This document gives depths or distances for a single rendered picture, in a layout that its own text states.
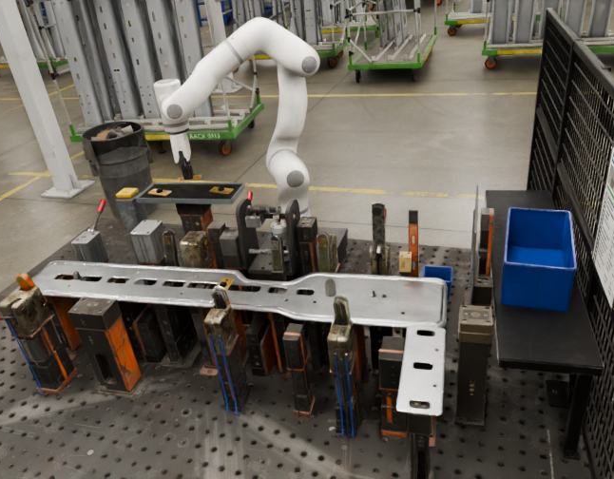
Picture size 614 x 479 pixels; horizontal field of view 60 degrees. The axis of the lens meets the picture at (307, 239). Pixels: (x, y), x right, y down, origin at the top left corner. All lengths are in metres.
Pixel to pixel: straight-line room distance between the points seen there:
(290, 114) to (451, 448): 1.16
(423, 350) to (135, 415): 0.92
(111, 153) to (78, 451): 2.97
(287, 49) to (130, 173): 2.86
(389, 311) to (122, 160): 3.25
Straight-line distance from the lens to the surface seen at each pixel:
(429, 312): 1.49
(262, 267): 1.80
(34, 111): 5.40
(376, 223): 1.60
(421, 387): 1.29
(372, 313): 1.49
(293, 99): 1.89
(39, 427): 1.92
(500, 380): 1.75
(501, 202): 1.99
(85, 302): 1.75
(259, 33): 1.81
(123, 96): 6.38
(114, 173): 4.49
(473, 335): 1.39
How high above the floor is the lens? 1.92
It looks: 30 degrees down
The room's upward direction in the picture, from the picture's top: 7 degrees counter-clockwise
